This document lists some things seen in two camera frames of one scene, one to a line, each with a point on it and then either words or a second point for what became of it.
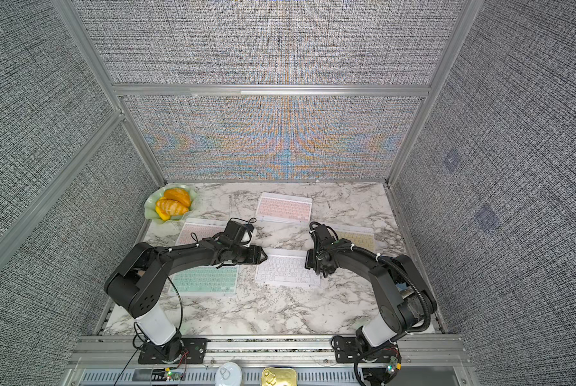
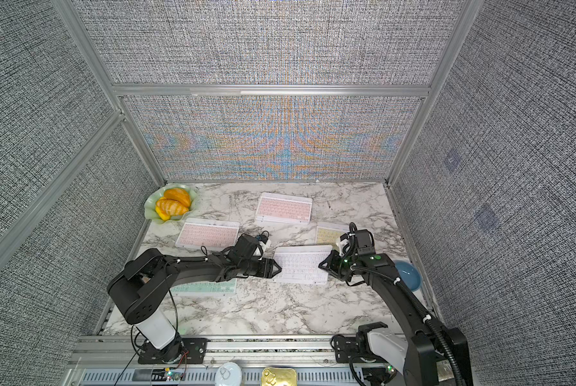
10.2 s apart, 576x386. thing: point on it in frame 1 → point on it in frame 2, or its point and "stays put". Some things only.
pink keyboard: (284, 208) stays put
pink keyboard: (194, 230) stays put
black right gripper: (308, 262) → (330, 266)
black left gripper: (255, 256) → (267, 271)
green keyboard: (207, 280) stays put
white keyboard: (286, 266) stays put
